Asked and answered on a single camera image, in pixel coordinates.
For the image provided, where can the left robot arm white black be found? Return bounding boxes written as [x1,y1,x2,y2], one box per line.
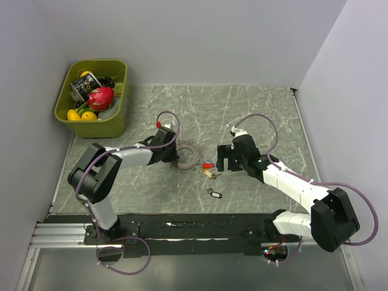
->
[67,126,178,244]

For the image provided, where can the yellow lemon toy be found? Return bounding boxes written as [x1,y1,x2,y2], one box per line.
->
[67,109,81,121]

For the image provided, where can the black printed paper cup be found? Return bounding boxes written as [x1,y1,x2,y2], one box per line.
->
[70,73,102,102]

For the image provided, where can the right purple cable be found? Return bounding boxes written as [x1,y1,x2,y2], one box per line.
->
[234,113,379,265]

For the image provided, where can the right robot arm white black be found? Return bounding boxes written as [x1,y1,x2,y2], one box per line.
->
[216,133,360,252]

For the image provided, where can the black tag key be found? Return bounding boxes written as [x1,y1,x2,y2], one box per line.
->
[207,187,222,199]

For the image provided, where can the red dragon fruit toy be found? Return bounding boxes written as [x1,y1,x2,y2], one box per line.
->
[88,87,114,112]

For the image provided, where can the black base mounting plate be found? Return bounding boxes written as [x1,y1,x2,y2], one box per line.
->
[84,213,299,258]

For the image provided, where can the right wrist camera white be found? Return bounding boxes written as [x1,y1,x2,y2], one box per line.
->
[230,126,248,138]

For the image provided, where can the yellow mango toy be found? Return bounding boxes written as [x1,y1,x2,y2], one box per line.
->
[81,112,98,121]

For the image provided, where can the yellow tag key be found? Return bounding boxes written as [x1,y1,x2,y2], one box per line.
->
[202,169,222,180]

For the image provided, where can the olive green plastic bin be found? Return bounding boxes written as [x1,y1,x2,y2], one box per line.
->
[54,59,130,138]

